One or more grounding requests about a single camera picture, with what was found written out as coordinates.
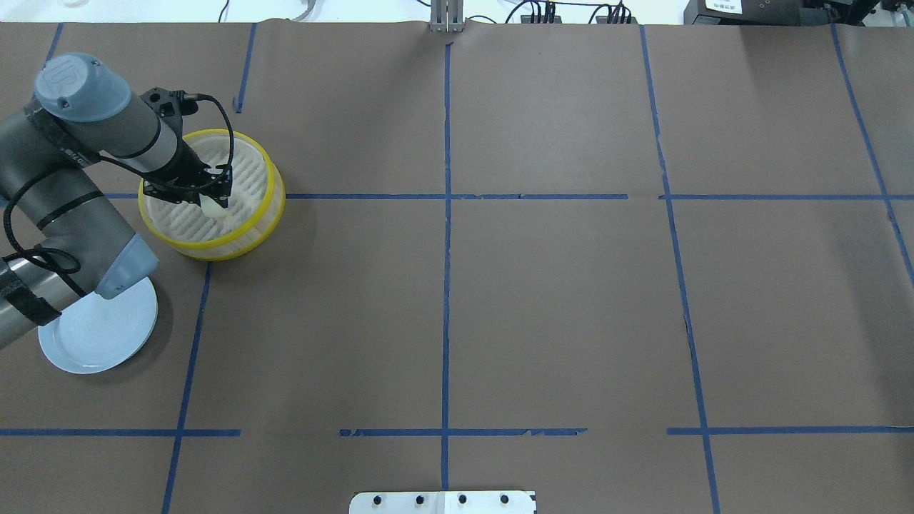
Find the black cable hub right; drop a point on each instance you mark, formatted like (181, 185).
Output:
(612, 14)

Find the white steamed bun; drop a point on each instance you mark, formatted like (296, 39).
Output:
(214, 207)

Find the yellow plastic steamer basket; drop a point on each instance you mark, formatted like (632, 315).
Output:
(255, 207)

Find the black cable hub left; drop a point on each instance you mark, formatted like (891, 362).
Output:
(541, 13)

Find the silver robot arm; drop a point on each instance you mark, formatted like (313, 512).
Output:
(67, 239)

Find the white mount base plate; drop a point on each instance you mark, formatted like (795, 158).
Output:
(468, 501)

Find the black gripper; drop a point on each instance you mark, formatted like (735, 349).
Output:
(183, 165)

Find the black computer box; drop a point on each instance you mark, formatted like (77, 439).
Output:
(776, 13)

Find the grey aluminium frame post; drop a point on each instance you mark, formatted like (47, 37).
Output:
(446, 16)

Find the black cable hub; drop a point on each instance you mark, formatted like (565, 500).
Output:
(612, 14)
(541, 13)

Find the light blue plate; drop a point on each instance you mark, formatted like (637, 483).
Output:
(95, 335)

